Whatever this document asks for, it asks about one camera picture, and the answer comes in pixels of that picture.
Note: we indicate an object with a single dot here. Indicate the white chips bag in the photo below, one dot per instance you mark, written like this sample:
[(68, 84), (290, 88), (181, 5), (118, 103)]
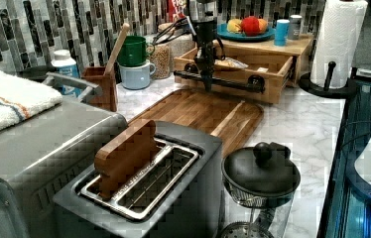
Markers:
[(229, 63)]

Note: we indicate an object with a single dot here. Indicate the silver toaster oven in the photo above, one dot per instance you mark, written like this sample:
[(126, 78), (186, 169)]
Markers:
[(43, 153)]

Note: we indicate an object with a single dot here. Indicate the black paper towel holder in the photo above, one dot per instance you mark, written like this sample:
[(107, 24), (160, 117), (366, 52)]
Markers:
[(345, 92)]

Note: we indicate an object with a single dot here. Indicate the white striped towel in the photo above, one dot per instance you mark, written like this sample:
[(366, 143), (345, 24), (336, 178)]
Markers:
[(21, 99)]

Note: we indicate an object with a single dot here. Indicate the red apple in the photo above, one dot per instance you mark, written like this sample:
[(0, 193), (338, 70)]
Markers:
[(250, 26)]

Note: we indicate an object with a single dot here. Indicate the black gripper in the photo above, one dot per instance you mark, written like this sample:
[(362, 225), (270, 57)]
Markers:
[(204, 58)]

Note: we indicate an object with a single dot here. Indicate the dark wooden utensil holder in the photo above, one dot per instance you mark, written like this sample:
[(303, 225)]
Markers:
[(108, 98)]

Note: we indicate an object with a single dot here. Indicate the teal plate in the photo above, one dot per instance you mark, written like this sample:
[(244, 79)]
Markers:
[(224, 34)]

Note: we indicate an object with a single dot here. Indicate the white paper towel roll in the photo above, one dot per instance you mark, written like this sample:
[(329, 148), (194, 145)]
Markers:
[(337, 40)]

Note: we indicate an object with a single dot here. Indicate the wooden spatula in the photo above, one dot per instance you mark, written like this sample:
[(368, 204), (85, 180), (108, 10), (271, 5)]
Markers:
[(117, 48)]

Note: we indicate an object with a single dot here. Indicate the teal shaker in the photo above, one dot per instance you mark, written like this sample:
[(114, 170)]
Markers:
[(281, 33)]

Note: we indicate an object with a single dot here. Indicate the red box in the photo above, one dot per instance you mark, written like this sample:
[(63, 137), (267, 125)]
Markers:
[(176, 9)]

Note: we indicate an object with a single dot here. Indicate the glass jar of beans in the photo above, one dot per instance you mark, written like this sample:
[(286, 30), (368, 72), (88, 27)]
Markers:
[(161, 59)]

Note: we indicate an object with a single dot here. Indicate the silver toaster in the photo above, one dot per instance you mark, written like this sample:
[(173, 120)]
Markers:
[(176, 195)]

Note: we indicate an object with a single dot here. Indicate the light blue mug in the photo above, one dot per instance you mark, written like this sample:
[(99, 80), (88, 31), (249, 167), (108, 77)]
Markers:
[(137, 77)]

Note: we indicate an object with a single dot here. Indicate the dark wooden cutting board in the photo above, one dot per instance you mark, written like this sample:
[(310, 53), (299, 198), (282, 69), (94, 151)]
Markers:
[(229, 118)]

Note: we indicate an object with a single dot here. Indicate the orange fruit right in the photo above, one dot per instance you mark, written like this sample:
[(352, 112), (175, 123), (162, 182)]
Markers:
[(263, 25)]

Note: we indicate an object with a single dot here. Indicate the yellow fruit left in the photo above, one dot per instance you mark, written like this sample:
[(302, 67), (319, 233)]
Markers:
[(234, 26)]

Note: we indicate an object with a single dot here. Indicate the wooden toast slice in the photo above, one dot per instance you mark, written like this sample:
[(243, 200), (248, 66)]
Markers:
[(123, 156)]

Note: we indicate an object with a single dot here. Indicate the white blue bottle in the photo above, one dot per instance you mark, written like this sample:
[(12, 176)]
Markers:
[(66, 65)]

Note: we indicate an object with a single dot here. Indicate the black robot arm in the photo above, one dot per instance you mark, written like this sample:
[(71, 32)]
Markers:
[(200, 11)]

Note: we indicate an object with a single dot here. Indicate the light wooden drawer cabinet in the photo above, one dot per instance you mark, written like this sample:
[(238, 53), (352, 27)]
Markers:
[(300, 49)]

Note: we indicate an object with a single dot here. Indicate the glass french press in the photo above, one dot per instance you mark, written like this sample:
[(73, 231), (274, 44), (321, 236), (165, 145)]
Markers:
[(261, 181)]

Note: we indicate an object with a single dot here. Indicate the grey shaker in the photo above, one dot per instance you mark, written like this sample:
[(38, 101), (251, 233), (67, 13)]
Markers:
[(294, 27)]

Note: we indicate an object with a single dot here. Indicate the green mug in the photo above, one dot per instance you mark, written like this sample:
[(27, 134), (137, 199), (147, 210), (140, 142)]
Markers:
[(135, 51)]

